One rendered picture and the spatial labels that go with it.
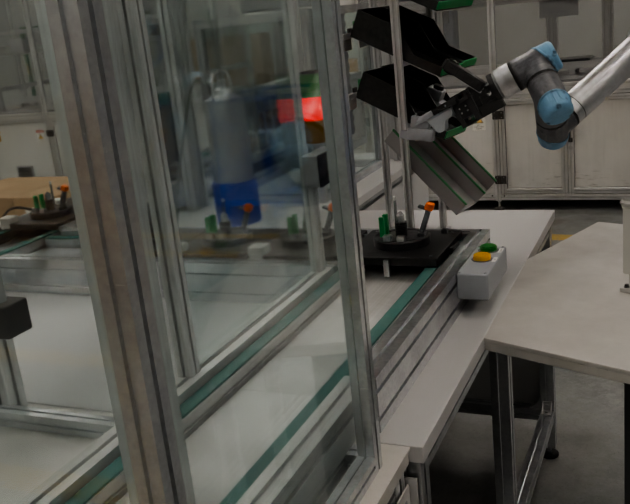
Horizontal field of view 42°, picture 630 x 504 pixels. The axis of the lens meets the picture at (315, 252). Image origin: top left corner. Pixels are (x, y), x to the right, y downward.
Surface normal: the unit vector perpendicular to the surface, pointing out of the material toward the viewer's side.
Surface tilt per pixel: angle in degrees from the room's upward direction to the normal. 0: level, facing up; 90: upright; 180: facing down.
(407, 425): 0
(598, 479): 0
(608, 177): 90
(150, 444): 90
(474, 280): 90
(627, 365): 0
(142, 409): 90
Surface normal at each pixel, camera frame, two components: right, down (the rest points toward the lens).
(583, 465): -0.11, -0.95
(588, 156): -0.41, 0.29
